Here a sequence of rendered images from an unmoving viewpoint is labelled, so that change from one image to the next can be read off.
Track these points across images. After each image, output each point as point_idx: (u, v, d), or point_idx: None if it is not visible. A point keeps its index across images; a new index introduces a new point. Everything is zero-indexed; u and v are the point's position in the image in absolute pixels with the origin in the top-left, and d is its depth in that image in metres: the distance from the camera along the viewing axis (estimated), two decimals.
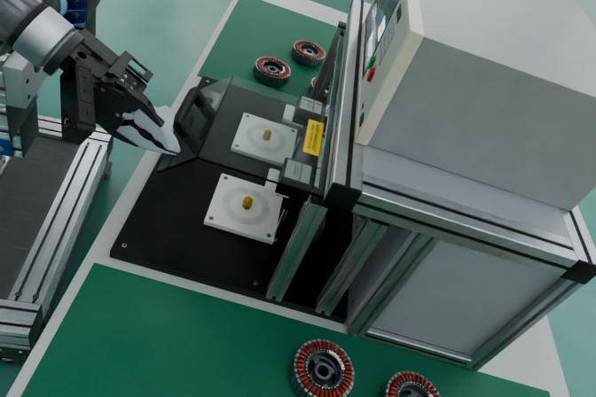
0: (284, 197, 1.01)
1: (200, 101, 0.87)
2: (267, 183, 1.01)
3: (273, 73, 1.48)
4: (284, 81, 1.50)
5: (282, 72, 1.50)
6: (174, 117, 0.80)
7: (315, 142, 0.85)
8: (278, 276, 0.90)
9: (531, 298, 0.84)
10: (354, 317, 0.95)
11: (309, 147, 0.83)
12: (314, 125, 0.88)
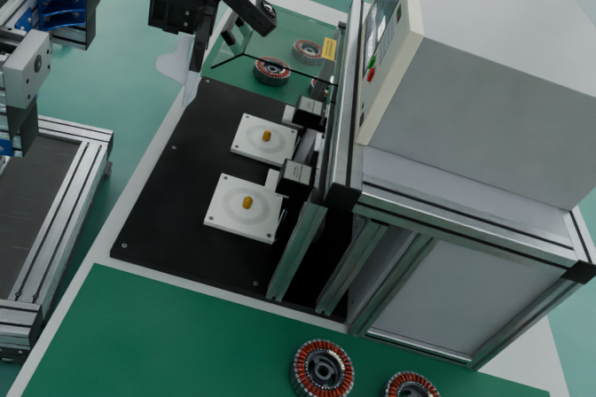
0: (284, 197, 1.01)
1: (240, 21, 1.11)
2: (267, 183, 1.01)
3: (273, 73, 1.48)
4: (284, 81, 1.50)
5: (282, 72, 1.50)
6: (223, 28, 1.04)
7: (330, 51, 1.09)
8: (278, 276, 0.90)
9: (531, 298, 0.84)
10: (354, 317, 0.95)
11: (325, 54, 1.08)
12: (329, 41, 1.12)
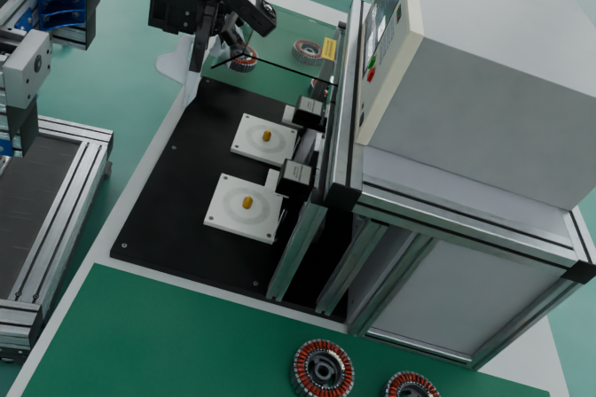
0: (284, 197, 1.01)
1: (240, 21, 1.11)
2: (267, 183, 1.01)
3: (239, 59, 1.39)
4: (249, 69, 1.42)
5: (248, 59, 1.42)
6: (223, 28, 1.04)
7: (330, 51, 1.09)
8: (278, 276, 0.90)
9: (531, 298, 0.84)
10: (354, 317, 0.95)
11: (325, 54, 1.08)
12: (329, 41, 1.12)
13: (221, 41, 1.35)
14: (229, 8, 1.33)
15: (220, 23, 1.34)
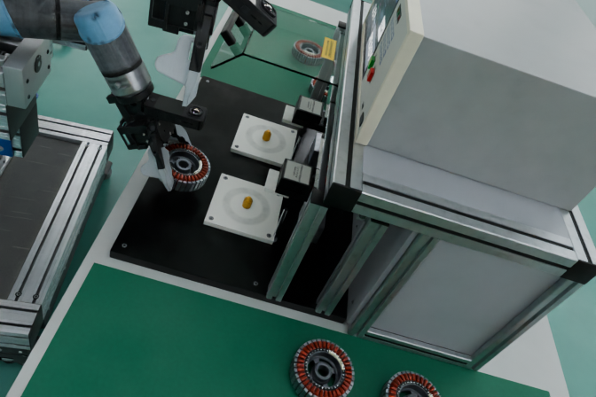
0: (284, 197, 1.01)
1: (240, 21, 1.11)
2: (267, 183, 1.01)
3: (184, 176, 0.99)
4: (200, 185, 1.03)
5: (198, 172, 1.02)
6: (223, 28, 1.04)
7: (330, 51, 1.09)
8: (278, 276, 0.90)
9: (531, 298, 0.84)
10: (354, 317, 0.95)
11: (325, 54, 1.08)
12: (329, 41, 1.12)
13: (156, 159, 0.94)
14: (163, 113, 0.92)
15: (152, 135, 0.93)
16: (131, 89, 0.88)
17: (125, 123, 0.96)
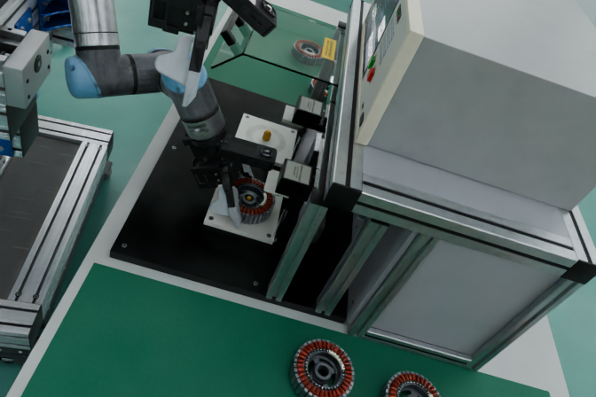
0: (284, 197, 1.01)
1: (240, 21, 1.11)
2: (267, 183, 1.01)
3: (251, 210, 1.03)
4: (267, 216, 1.06)
5: (263, 204, 1.05)
6: (223, 28, 1.04)
7: (330, 51, 1.09)
8: (278, 276, 0.90)
9: (531, 298, 0.84)
10: (354, 317, 0.95)
11: (325, 54, 1.08)
12: (329, 41, 1.12)
13: (227, 197, 0.98)
14: (236, 155, 0.96)
15: (225, 174, 0.97)
16: (209, 134, 0.92)
17: (197, 163, 1.00)
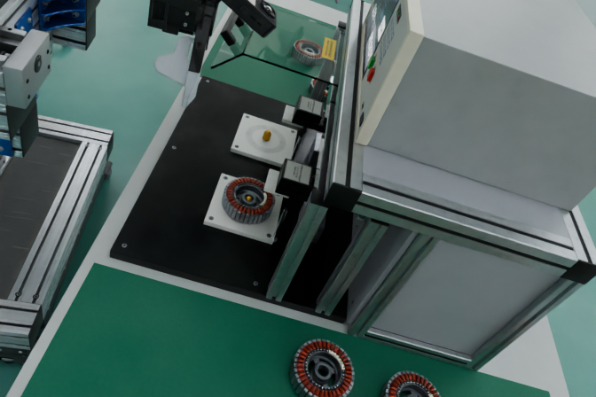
0: (284, 197, 1.01)
1: (240, 21, 1.11)
2: (267, 183, 1.01)
3: (251, 210, 1.03)
4: (267, 216, 1.06)
5: (263, 204, 1.05)
6: (223, 28, 1.04)
7: (330, 51, 1.09)
8: (278, 276, 0.90)
9: (531, 298, 0.84)
10: (354, 317, 0.95)
11: (325, 54, 1.08)
12: (329, 41, 1.12)
13: None
14: None
15: None
16: None
17: None
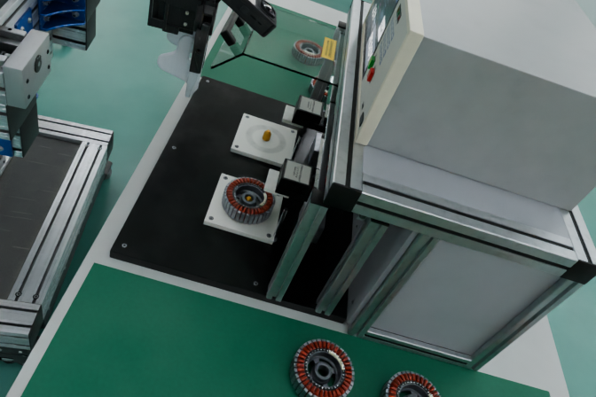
0: (284, 197, 1.01)
1: (240, 21, 1.11)
2: (267, 183, 1.01)
3: (251, 210, 1.03)
4: (267, 216, 1.06)
5: (263, 204, 1.05)
6: (223, 28, 1.04)
7: (330, 51, 1.09)
8: (278, 276, 0.90)
9: (531, 298, 0.84)
10: (354, 317, 0.95)
11: (325, 54, 1.08)
12: (329, 41, 1.12)
13: None
14: None
15: None
16: None
17: None
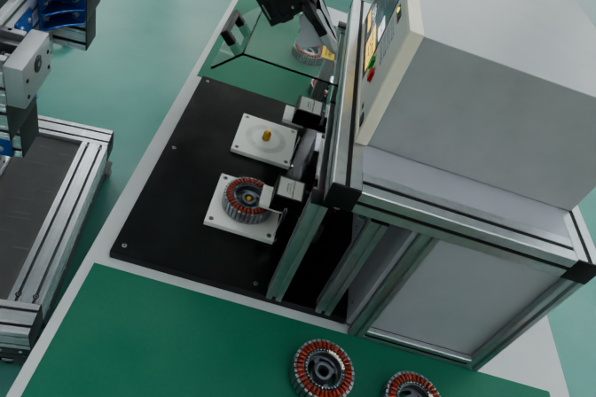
0: (278, 213, 1.04)
1: (240, 21, 1.11)
2: (261, 199, 1.04)
3: (251, 210, 1.03)
4: (267, 216, 1.06)
5: None
6: (223, 28, 1.04)
7: (330, 51, 1.09)
8: (278, 276, 0.90)
9: (531, 298, 0.84)
10: (354, 317, 0.95)
11: (325, 54, 1.08)
12: None
13: None
14: None
15: None
16: None
17: None
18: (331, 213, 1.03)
